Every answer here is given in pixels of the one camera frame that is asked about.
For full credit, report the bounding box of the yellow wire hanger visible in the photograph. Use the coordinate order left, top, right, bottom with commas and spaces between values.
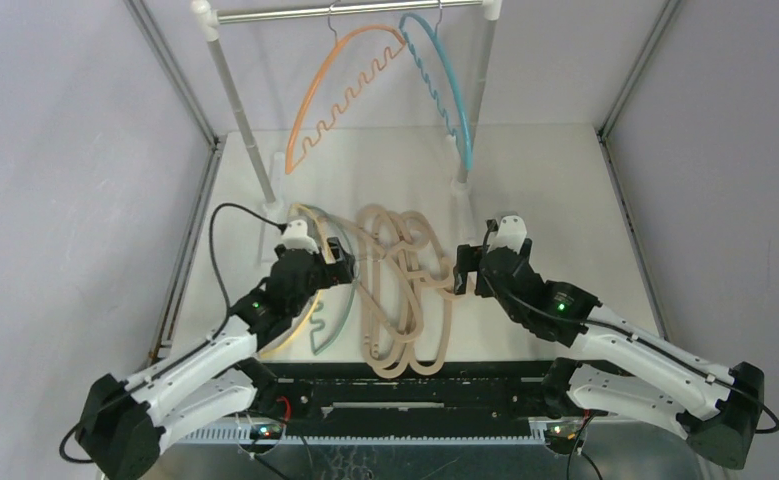
258, 203, 329, 360

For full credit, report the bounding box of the orange wire hanger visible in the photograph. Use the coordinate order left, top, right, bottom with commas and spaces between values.
284, 23, 408, 175

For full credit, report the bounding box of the blue wire hanger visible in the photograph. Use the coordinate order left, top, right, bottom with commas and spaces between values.
398, 13, 474, 172

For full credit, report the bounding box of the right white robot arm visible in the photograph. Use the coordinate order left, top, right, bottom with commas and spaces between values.
454, 239, 773, 470

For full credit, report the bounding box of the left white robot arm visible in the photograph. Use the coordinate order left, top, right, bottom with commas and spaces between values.
69, 238, 356, 479

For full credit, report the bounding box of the beige plastic hanger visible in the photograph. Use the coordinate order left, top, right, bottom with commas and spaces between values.
401, 211, 468, 301
356, 205, 423, 379
404, 248, 456, 376

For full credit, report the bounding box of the right black camera cable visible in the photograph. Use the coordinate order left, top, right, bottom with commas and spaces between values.
478, 225, 779, 436

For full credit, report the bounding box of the black camera cable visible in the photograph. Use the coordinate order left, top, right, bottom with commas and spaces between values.
57, 202, 291, 465
478, 225, 779, 436

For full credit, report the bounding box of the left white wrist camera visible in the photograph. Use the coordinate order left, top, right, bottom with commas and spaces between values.
280, 217, 320, 254

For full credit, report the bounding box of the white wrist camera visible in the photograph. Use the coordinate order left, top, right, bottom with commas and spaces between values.
280, 217, 320, 254
487, 213, 528, 254

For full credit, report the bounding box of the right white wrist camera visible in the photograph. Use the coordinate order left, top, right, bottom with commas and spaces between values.
487, 213, 528, 254

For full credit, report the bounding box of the green wire hanger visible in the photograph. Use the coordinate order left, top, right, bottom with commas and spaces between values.
303, 204, 356, 356

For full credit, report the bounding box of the left black camera cable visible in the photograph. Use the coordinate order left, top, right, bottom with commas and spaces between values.
57, 202, 291, 465

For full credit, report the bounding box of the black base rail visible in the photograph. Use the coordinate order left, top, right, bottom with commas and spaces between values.
143, 360, 682, 439

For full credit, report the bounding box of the white clothes rack frame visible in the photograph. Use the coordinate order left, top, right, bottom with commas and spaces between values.
191, 1, 501, 247

